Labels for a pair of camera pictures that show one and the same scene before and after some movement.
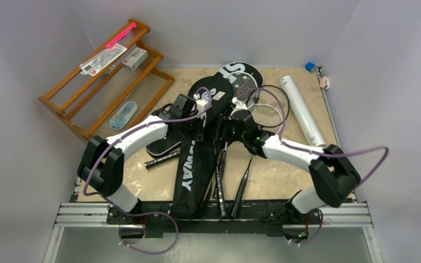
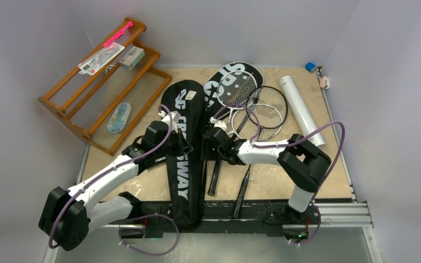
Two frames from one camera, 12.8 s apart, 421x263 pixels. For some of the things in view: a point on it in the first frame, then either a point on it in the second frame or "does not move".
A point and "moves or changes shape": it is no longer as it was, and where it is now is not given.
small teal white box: [135, 59] does not move
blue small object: [309, 66] does not move
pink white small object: [324, 83] does not move
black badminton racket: [272, 103] does not move
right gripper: [221, 128] -> [208, 144]
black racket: [223, 210] -> [211, 191]
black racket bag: [197, 171] moves or changes shape
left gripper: [198, 133] -> [182, 146]
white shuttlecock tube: [300, 113] does not move
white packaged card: [90, 67] does not move
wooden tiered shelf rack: [112, 89] does not move
